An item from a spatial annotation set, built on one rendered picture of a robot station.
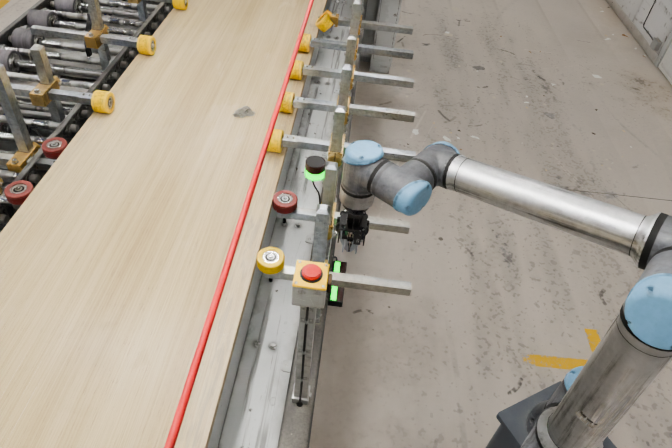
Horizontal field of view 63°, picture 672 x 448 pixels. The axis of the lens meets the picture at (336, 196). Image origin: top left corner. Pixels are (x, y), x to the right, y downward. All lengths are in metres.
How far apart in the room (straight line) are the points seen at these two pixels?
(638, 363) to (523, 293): 1.78
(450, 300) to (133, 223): 1.60
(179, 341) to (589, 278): 2.25
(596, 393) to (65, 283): 1.30
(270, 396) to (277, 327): 0.23
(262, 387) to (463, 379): 1.10
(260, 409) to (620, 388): 0.93
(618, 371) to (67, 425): 1.13
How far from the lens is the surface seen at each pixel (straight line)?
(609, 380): 1.22
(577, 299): 3.01
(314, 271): 1.13
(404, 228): 1.78
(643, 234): 1.17
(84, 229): 1.75
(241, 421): 1.64
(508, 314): 2.79
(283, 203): 1.73
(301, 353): 1.36
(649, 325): 1.07
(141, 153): 1.98
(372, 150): 1.28
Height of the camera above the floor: 2.10
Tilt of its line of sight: 42 degrees down
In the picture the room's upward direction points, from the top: 7 degrees clockwise
